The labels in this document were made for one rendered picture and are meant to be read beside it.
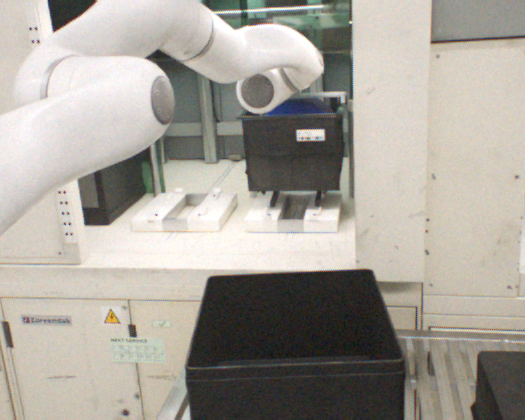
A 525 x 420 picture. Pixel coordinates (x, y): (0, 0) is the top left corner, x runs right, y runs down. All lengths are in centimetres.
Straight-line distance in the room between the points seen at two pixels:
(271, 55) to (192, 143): 110
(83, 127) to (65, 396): 90
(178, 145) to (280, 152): 81
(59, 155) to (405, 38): 57
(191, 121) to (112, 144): 138
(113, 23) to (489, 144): 64
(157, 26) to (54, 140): 24
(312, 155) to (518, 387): 68
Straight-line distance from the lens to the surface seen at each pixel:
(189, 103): 208
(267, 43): 104
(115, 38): 83
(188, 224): 141
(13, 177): 66
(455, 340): 118
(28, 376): 150
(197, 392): 80
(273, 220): 136
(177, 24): 87
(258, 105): 111
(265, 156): 137
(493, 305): 122
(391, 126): 103
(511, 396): 88
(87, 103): 69
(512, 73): 110
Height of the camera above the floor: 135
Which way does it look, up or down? 18 degrees down
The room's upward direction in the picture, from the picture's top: 3 degrees counter-clockwise
